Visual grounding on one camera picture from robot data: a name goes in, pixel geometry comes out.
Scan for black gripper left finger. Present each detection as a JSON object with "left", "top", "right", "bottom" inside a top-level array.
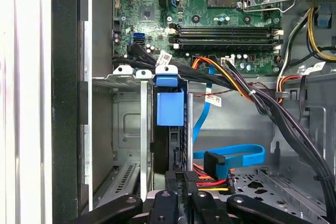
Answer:
[{"left": 69, "top": 170, "right": 181, "bottom": 224}]

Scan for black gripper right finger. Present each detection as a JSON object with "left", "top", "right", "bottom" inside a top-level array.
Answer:
[{"left": 183, "top": 170, "right": 314, "bottom": 224}]

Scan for red orange power wire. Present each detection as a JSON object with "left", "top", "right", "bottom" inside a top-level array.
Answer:
[{"left": 165, "top": 162, "right": 237, "bottom": 196}]

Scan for hard disk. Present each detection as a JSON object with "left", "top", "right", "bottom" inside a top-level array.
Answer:
[{"left": 152, "top": 73, "right": 190, "bottom": 176}]

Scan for grey disk bay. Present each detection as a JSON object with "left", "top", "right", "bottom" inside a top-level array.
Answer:
[{"left": 91, "top": 63, "right": 195, "bottom": 209}]

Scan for grey metal drive cage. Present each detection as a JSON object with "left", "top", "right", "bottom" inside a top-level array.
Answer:
[{"left": 272, "top": 70, "right": 336, "bottom": 209}]

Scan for black RAM slot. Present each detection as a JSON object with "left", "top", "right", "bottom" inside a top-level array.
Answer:
[
  {"left": 174, "top": 30, "right": 280, "bottom": 37},
  {"left": 173, "top": 44, "right": 283, "bottom": 51},
  {"left": 174, "top": 25, "right": 280, "bottom": 31},
  {"left": 173, "top": 38, "right": 283, "bottom": 45}
]

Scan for black PC case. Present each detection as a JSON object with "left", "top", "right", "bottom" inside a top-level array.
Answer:
[{"left": 51, "top": 0, "right": 336, "bottom": 224}]

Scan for grey chipset chip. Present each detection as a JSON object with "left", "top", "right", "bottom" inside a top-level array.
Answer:
[{"left": 140, "top": 6, "right": 155, "bottom": 22}]

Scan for green motherboard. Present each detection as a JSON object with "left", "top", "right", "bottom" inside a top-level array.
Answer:
[{"left": 112, "top": 0, "right": 297, "bottom": 78}]

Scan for blue data wire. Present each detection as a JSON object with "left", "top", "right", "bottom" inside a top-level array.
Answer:
[{"left": 192, "top": 65, "right": 266, "bottom": 183}]

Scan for black sleeved cable bundle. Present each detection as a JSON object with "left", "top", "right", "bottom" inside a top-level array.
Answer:
[{"left": 112, "top": 42, "right": 336, "bottom": 209}]

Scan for orange yellow wire bundle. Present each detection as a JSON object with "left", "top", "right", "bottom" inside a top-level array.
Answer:
[{"left": 191, "top": 56, "right": 259, "bottom": 103}]

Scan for yellow black wires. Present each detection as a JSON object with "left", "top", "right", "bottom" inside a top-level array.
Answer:
[{"left": 275, "top": 5, "right": 336, "bottom": 63}]

